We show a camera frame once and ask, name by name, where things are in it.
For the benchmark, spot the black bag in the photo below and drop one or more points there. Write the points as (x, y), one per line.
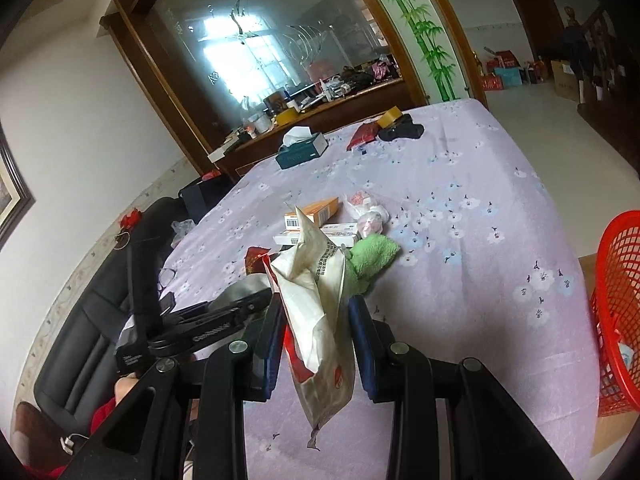
(205, 200)

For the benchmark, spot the wooden sideboard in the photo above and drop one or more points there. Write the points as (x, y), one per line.
(325, 115)

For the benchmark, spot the red decoration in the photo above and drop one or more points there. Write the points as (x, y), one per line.
(131, 220)

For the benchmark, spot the black leather sofa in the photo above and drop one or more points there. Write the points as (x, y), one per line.
(85, 320)

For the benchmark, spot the brown tape roll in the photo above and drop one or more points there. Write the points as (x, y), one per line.
(390, 119)

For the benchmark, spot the red snack packet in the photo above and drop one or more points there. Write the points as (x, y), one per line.
(254, 262)

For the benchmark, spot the flat red packet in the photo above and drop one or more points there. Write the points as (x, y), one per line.
(362, 135)

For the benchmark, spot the dark green tissue box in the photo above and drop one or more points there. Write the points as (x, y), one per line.
(305, 152)

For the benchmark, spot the orange cardboard box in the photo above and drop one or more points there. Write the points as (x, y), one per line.
(320, 207)

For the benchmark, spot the pile of gift boxes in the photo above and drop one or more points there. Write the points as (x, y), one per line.
(500, 72)

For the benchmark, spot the red plastic basket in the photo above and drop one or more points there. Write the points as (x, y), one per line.
(620, 285)

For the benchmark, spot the red cloth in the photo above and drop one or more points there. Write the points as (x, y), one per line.
(211, 175)

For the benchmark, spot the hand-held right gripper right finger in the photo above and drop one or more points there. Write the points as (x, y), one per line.
(361, 345)

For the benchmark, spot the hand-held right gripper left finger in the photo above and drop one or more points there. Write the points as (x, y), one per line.
(273, 355)

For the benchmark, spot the person's left forearm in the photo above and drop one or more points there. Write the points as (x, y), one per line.
(125, 389)

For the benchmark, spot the black handbag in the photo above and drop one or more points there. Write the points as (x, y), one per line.
(357, 77)

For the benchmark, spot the crumpled pink plastic bag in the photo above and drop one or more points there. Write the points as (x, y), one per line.
(371, 224)

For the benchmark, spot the bamboo painted panel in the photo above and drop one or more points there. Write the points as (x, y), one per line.
(425, 35)

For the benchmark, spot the white paper packaging bag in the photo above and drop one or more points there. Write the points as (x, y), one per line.
(320, 310)

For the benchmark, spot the wooden door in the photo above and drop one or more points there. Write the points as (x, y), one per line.
(530, 10)

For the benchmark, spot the crumpled white tissue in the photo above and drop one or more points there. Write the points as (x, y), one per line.
(380, 211)

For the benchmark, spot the wooden staircase railing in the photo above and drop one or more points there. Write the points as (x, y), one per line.
(610, 85)

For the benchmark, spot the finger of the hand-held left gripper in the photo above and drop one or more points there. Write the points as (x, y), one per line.
(250, 305)
(210, 334)

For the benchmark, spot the green cloth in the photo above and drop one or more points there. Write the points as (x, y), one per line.
(375, 255)

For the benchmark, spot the brown cardboard carton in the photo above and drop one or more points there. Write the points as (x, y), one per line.
(565, 80)

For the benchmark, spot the clear plastic bag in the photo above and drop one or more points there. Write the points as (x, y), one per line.
(182, 230)

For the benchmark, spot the white medicine box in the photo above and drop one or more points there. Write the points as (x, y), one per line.
(340, 232)

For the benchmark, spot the wooden partition frame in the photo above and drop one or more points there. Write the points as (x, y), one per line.
(145, 70)

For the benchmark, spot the framed wall picture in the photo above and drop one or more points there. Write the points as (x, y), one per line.
(10, 190)

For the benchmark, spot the black case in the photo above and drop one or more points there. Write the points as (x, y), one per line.
(402, 131)

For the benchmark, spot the clear plastic wrapper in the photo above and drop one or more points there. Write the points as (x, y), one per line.
(357, 202)

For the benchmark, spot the dark jacket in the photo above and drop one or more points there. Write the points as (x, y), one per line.
(580, 50)

